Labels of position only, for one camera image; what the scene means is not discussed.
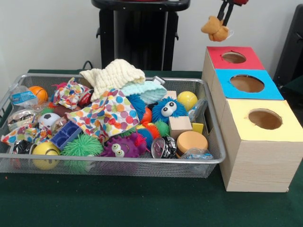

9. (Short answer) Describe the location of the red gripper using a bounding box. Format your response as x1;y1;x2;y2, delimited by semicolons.
217;0;249;27

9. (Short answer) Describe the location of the tan plush animal toy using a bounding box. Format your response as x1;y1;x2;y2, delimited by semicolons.
201;16;232;43

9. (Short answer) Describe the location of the clear blue plastic packet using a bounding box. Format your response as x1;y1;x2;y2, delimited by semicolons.
187;99;209;122

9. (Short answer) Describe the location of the cream waffle cloth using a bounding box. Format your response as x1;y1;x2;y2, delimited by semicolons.
80;59;146;101

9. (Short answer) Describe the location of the large polka dot cloth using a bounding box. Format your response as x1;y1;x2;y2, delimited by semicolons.
66;87;140;139

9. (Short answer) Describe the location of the clear mesh bin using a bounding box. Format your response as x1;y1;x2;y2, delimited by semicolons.
0;73;227;178

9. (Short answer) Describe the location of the wooden box with three holes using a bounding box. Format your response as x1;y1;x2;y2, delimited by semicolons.
202;46;303;193

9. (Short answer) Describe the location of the black chair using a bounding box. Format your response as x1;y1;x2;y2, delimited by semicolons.
275;5;303;88

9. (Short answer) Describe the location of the mint green knit cloth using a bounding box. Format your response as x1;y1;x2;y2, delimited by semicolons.
121;80;167;105

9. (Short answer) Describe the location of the blue fuzzy ball with eyes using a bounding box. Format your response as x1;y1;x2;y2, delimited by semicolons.
151;97;187;124

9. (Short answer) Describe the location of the yellow block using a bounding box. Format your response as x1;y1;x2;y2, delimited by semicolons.
191;122;205;135

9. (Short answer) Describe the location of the wooden cube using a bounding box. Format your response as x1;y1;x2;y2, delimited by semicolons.
169;116;193;139

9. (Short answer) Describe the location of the teal blue spiky ball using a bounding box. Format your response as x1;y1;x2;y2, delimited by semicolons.
128;94;146;119

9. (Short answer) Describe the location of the round wooden disc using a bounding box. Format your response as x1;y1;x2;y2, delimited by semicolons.
176;131;209;156

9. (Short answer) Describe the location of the clear crumpled plastic packet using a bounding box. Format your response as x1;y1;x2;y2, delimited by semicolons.
181;148;215;160

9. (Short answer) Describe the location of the purple spiky ball with eyes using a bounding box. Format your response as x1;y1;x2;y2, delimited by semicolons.
100;132;147;158

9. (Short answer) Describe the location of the large green spiky ball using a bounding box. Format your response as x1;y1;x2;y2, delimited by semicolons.
62;133;103;157

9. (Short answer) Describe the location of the purple plastic block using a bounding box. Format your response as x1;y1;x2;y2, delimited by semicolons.
50;121;82;151

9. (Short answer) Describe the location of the small orange basketball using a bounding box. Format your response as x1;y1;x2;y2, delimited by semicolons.
28;86;49;103

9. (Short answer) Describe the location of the small black white soccer ball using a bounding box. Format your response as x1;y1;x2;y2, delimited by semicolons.
38;113;61;130

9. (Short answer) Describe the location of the clear plastic bottle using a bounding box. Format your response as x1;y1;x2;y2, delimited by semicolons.
9;85;38;110

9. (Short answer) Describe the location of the yellow smiley ball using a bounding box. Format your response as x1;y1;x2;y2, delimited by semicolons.
32;142;61;171

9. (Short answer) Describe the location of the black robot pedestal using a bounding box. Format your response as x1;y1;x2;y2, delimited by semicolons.
91;0;191;71

